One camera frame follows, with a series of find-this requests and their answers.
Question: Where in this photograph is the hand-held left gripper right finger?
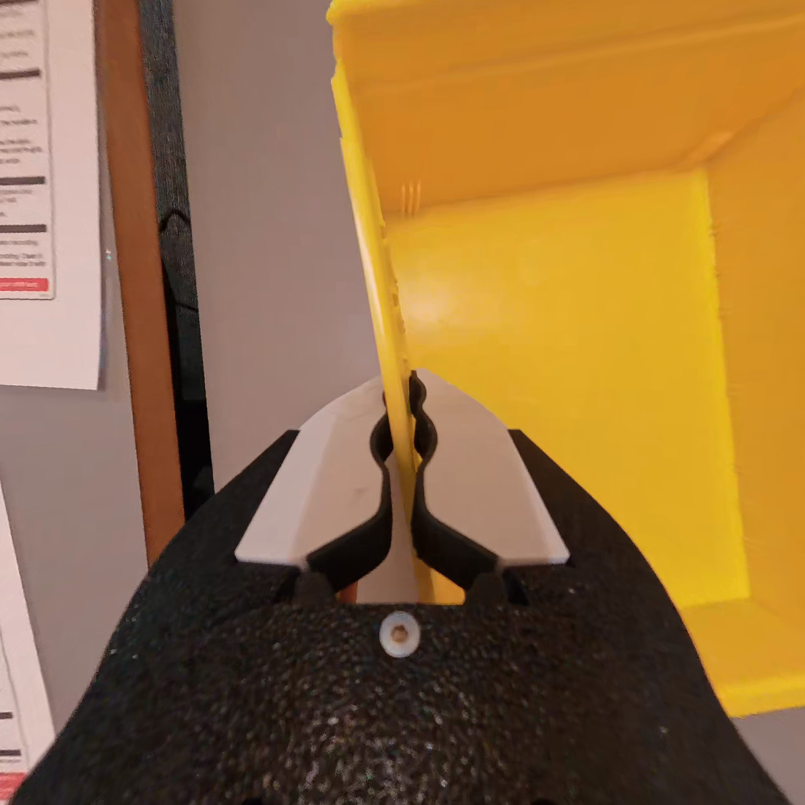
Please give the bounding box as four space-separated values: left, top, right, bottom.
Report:
410 371 571 589

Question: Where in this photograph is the white printed paper sheet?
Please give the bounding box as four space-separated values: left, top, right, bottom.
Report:
0 484 57 795
0 0 105 391

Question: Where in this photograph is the brown wooden frame strip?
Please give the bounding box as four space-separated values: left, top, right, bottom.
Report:
94 0 187 567

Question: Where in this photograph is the large yellow plastic box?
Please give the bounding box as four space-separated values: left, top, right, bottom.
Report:
327 0 805 718

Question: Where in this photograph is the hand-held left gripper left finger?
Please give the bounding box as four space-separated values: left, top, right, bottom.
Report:
234 376 392 589

